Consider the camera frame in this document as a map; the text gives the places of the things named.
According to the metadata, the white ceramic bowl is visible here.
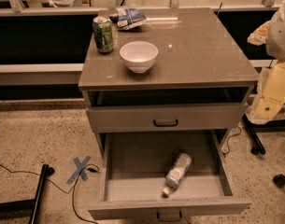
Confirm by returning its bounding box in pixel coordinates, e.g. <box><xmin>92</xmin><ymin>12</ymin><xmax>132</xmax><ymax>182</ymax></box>
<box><xmin>120</xmin><ymin>41</ymin><xmax>158</xmax><ymax>74</ymax></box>

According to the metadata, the closed grey upper drawer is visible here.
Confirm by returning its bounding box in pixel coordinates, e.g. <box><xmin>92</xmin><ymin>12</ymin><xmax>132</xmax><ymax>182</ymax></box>
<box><xmin>86</xmin><ymin>104</ymin><xmax>247</xmax><ymax>133</ymax></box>

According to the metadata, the black floor cable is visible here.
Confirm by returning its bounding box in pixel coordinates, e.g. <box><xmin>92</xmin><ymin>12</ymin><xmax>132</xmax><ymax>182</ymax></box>
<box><xmin>0</xmin><ymin>157</ymin><xmax>100</xmax><ymax>224</ymax></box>

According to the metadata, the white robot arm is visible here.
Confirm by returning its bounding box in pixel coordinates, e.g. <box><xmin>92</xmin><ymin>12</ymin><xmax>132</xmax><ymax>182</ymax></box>
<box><xmin>246</xmin><ymin>1</ymin><xmax>285</xmax><ymax>125</ymax></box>

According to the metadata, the black caster foot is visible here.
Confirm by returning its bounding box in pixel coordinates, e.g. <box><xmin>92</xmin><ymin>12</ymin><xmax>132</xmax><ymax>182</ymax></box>
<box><xmin>273</xmin><ymin>174</ymin><xmax>285</xmax><ymax>188</ymax></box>

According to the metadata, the black stand leg left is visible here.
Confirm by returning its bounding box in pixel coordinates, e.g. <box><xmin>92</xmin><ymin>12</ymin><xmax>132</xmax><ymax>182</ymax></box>
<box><xmin>0</xmin><ymin>164</ymin><xmax>54</xmax><ymax>224</ymax></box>

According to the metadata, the green soda can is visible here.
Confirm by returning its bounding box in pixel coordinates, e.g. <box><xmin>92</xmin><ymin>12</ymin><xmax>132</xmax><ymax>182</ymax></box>
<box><xmin>93</xmin><ymin>16</ymin><xmax>113</xmax><ymax>53</ymax></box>

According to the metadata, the black cable right of cabinet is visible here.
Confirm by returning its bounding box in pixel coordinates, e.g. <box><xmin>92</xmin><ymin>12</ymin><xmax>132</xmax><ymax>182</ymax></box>
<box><xmin>221</xmin><ymin>124</ymin><xmax>243</xmax><ymax>158</ymax></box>

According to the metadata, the black stand leg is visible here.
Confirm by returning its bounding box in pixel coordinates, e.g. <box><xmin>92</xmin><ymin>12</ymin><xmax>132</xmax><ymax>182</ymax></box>
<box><xmin>242</xmin><ymin>115</ymin><xmax>285</xmax><ymax>155</ymax></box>
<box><xmin>0</xmin><ymin>164</ymin><xmax>54</xmax><ymax>224</ymax></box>

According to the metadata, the blue tape cross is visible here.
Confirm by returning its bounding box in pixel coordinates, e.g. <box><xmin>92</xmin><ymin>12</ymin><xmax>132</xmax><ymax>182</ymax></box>
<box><xmin>66</xmin><ymin>156</ymin><xmax>91</xmax><ymax>184</ymax></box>

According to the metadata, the clear blue plastic bottle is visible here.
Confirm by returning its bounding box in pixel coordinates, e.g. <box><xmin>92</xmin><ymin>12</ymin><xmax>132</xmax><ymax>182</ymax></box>
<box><xmin>162</xmin><ymin>153</ymin><xmax>192</xmax><ymax>198</ymax></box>

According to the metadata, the open grey middle drawer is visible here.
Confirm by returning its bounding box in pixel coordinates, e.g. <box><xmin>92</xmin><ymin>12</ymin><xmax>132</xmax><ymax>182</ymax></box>
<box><xmin>89</xmin><ymin>131</ymin><xmax>250</xmax><ymax>222</ymax></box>

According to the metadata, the blue white chip bag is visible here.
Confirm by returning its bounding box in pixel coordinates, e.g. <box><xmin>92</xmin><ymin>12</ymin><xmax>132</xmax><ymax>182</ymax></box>
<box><xmin>109</xmin><ymin>7</ymin><xmax>146</xmax><ymax>30</ymax></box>

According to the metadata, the black stand leg right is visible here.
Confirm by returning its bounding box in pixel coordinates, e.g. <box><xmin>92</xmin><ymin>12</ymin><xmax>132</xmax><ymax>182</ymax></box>
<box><xmin>242</xmin><ymin>115</ymin><xmax>285</xmax><ymax>155</ymax></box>

